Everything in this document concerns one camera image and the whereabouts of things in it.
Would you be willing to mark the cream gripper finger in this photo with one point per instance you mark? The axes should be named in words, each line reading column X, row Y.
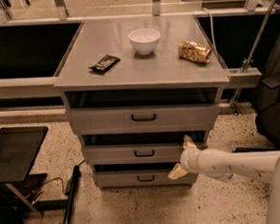
column 188, row 143
column 177, row 172

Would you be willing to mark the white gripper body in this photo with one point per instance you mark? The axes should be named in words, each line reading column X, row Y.
column 189, row 158

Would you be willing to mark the grey drawer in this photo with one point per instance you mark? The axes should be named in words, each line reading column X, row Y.
column 126, row 175
column 141, row 110
column 140, row 148

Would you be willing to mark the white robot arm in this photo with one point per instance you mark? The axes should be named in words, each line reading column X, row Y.
column 223, row 166

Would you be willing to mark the grey bottom drawer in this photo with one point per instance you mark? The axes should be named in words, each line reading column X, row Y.
column 126, row 175

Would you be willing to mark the grey drawer cabinet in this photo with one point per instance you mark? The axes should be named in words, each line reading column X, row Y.
column 160, row 69

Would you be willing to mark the grey top drawer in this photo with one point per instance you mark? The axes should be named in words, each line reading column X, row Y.
column 141, row 110

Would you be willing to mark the black office chair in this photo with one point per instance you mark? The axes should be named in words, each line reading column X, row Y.
column 266, row 98

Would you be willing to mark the crushed gold can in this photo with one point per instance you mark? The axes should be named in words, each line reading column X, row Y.
column 194, row 51

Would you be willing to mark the black pole on floor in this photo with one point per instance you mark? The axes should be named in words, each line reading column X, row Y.
column 72, row 190

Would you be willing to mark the white bowl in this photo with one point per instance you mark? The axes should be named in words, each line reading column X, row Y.
column 144, row 41

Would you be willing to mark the black snack bar wrapper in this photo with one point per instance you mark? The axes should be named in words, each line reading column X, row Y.
column 105, row 63

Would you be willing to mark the black side table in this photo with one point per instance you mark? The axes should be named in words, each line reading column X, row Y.
column 19, row 147

